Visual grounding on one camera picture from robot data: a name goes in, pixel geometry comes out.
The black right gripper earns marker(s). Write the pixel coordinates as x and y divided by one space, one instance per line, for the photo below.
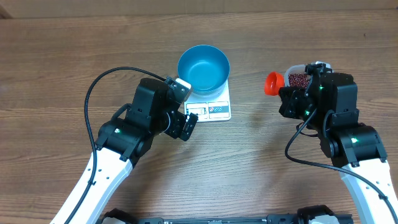
290 104

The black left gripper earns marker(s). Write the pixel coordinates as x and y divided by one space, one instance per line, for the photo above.
176 130

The orange measuring scoop blue handle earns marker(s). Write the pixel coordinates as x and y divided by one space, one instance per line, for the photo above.
273 83

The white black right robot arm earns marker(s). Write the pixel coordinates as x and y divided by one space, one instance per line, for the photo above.
328 106

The white digital kitchen scale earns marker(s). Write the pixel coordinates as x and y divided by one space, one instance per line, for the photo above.
210 108

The blue plastic bowl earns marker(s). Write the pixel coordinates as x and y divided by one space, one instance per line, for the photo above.
205 67

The red adzuki beans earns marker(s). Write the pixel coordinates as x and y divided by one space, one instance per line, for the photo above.
299 80

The clear plastic food container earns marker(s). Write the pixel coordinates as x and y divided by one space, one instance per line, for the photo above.
295 69

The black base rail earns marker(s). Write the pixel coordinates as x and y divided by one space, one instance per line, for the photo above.
314 214

